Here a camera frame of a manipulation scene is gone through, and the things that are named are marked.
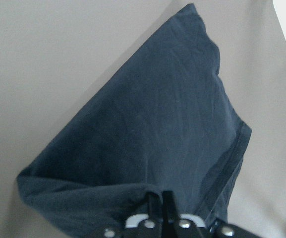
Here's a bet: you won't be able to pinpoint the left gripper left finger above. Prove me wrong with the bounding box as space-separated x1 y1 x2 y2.
125 192 163 238

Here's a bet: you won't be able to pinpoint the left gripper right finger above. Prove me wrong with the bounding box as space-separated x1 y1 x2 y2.
162 190 207 238

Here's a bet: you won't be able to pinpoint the black printed t-shirt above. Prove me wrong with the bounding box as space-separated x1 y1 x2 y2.
17 4 251 238

